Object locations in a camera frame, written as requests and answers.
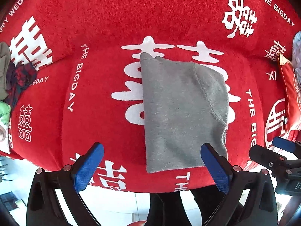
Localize grey knit sweater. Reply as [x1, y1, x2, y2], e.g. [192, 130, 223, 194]
[140, 53, 229, 173]

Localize red embroidered cushion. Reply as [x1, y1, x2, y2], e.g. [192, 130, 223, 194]
[277, 52, 300, 133]

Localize person's black trouser legs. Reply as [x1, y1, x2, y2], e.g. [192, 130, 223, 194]
[145, 185, 224, 226]

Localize light blue floral quilt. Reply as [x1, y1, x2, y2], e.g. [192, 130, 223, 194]
[292, 31, 301, 69]

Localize cartoon print pillow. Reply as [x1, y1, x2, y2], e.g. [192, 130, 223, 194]
[0, 101, 11, 154]

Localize dark red patterned garment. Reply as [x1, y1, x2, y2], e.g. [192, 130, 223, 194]
[4, 62, 37, 111]

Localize olive green folded garment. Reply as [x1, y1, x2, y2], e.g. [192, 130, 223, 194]
[0, 42, 11, 101]

